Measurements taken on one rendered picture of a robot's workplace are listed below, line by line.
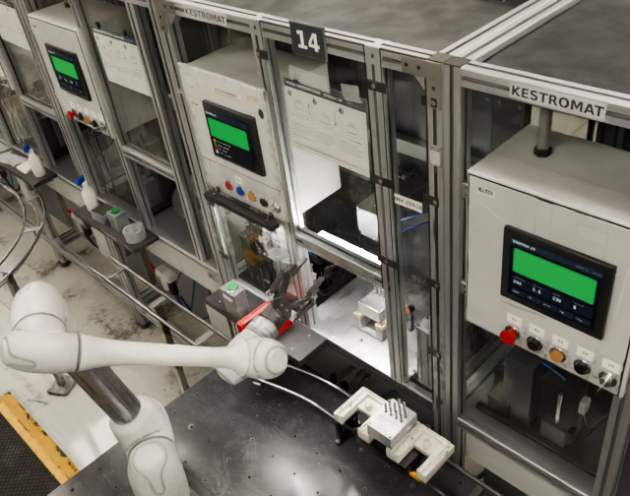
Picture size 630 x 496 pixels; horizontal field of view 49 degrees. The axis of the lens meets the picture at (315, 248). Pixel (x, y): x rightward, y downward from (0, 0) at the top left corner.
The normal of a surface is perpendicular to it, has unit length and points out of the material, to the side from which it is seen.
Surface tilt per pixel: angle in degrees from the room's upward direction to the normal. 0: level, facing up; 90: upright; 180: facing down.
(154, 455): 6
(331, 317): 0
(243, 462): 0
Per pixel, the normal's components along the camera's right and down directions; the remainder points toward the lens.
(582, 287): -0.70, 0.50
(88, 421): -0.12, -0.79
